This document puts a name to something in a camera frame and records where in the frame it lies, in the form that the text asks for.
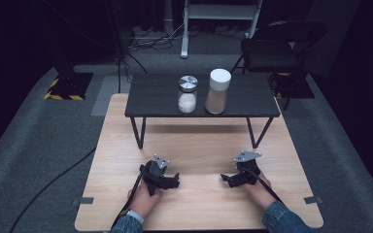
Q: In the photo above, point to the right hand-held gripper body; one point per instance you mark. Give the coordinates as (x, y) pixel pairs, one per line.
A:
(247, 170)

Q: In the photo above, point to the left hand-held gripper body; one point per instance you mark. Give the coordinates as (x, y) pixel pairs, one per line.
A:
(153, 178)

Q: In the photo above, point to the person's left hand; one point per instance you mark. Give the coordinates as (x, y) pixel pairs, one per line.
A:
(145, 202)

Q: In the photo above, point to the person's right hand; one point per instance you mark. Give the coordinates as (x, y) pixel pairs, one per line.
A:
(260, 194)

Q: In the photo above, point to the grey tape marker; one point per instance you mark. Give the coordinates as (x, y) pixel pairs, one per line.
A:
(83, 201)
(313, 200)

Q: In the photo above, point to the glass jar with metal lid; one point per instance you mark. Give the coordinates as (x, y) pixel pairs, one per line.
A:
(187, 97)

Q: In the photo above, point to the black shelf riser with legs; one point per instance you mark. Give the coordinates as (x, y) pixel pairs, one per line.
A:
(162, 97)

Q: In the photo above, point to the tall jar with white lid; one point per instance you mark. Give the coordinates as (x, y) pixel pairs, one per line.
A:
(218, 93)

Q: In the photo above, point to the black stand pole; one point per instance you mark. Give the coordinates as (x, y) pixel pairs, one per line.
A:
(118, 39)

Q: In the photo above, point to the black base plate yellow stripes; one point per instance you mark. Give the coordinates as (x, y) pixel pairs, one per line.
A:
(304, 90)
(68, 87)

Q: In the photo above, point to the white metal stand frame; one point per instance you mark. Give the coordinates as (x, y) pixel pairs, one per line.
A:
(220, 11)

